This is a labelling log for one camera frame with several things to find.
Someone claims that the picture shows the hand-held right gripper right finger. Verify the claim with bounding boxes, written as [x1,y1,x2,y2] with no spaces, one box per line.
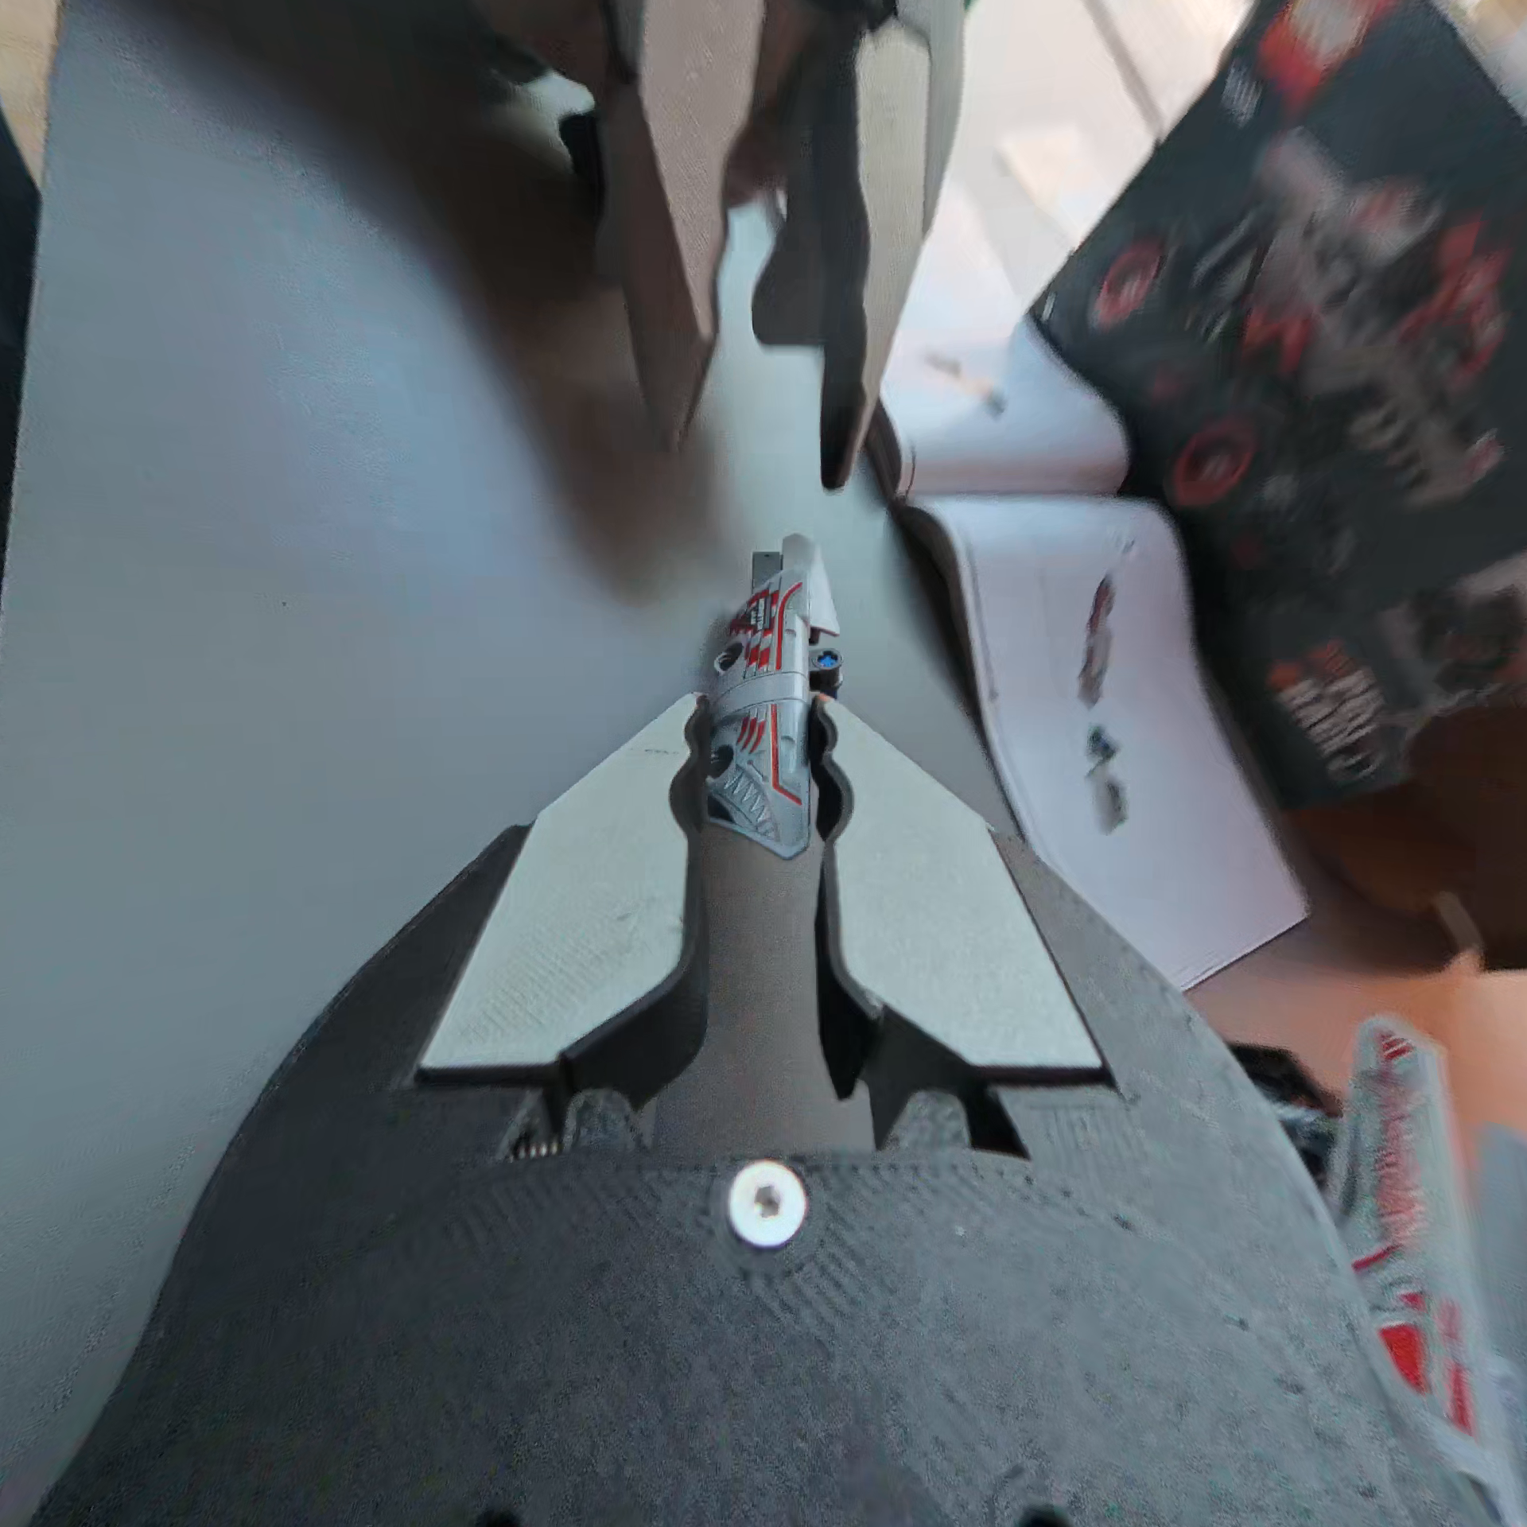
[814,699,1108,1092]

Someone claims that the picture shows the grey red printed lego panel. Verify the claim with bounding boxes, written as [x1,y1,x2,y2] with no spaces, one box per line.
[697,532,849,862]

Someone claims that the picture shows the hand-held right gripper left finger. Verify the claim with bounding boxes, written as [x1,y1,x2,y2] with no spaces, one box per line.
[413,696,708,1091]

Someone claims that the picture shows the black lego set box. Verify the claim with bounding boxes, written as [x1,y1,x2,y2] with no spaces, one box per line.
[1027,0,1527,813]

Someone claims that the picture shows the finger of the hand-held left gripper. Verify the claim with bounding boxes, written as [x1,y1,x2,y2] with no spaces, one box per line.
[757,0,962,493]
[594,0,777,456]

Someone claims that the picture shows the white instruction booklet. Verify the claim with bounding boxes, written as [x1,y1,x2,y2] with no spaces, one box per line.
[892,319,1313,996]

